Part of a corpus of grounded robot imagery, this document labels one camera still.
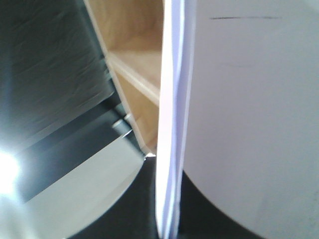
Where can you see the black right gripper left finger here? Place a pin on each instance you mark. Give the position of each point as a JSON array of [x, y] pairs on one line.
[[133, 215]]

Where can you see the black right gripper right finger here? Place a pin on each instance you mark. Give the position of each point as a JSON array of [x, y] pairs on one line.
[[199, 219]]

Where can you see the white paper sheets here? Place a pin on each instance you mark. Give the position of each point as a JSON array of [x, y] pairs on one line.
[[239, 113]]

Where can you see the wooden shelf unit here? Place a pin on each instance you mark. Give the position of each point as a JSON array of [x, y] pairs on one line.
[[130, 35]]

